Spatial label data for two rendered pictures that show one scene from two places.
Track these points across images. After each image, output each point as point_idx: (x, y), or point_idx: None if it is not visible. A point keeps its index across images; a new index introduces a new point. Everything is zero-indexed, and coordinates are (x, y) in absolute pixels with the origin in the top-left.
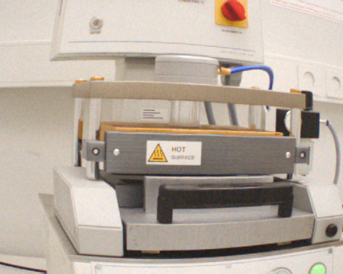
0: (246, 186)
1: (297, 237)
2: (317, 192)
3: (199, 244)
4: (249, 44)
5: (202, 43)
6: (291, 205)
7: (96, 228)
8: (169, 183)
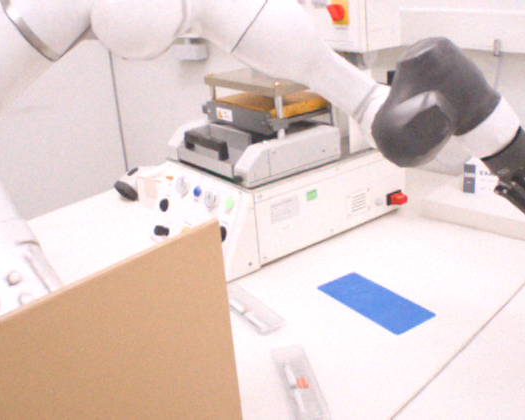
0: (204, 138)
1: (226, 175)
2: (248, 151)
3: (195, 162)
4: (351, 37)
5: (327, 39)
6: (220, 154)
7: (171, 146)
8: (215, 128)
